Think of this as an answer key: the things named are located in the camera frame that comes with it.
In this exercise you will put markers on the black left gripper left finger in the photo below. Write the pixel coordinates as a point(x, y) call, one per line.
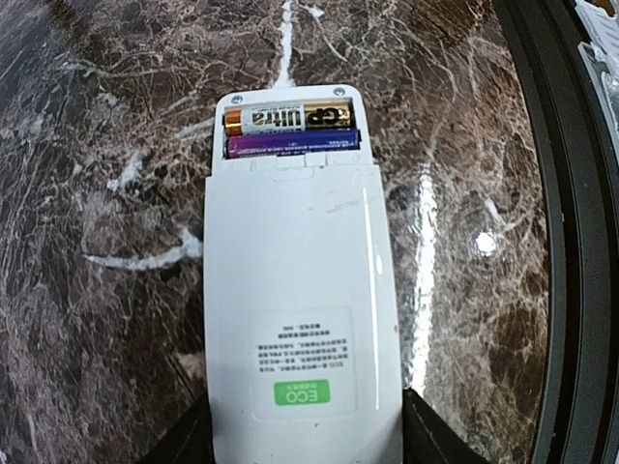
point(189, 441)

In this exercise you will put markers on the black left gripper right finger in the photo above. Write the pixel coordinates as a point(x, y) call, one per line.
point(427, 439)

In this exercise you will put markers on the white remote control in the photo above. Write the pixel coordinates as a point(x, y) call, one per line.
point(301, 319)

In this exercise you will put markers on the blue AAA battery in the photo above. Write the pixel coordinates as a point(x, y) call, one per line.
point(291, 143)

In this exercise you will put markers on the gold black AAA battery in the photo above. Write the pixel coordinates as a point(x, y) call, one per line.
point(285, 117)

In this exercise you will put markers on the black front table rail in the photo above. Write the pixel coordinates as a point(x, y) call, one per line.
point(578, 421)

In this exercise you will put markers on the white slotted cable duct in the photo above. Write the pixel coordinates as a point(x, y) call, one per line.
point(603, 32)

